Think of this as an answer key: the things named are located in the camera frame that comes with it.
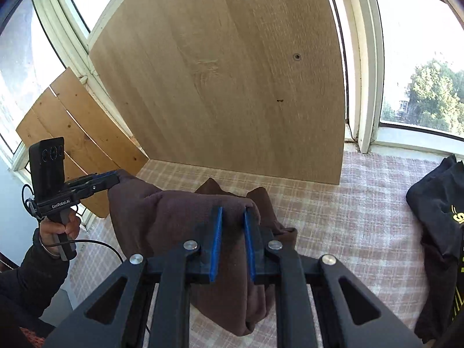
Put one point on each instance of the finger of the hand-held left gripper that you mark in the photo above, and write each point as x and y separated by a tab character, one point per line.
96	190
103	178

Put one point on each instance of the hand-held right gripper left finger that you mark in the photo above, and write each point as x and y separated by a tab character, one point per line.
216	246

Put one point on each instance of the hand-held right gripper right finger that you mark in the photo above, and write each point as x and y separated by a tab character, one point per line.
250	250

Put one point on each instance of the brown fleece sweater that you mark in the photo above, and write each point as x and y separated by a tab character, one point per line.
163	221

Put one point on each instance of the person's left forearm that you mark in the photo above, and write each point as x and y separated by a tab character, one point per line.
32	282

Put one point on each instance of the person's left hand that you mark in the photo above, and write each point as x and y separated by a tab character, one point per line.
49	232

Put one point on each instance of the pine plank board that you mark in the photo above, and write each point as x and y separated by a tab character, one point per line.
79	127

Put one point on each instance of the pink plaid blanket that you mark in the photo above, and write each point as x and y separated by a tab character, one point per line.
344	224

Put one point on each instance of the light oak board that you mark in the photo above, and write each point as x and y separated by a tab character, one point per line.
217	79

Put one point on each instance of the black garment with yellow print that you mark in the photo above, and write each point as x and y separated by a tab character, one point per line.
438	224

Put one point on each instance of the green tree outside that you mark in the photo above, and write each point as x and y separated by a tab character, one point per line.
431	98

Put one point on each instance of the white-framed bay window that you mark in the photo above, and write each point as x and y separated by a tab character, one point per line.
417	25

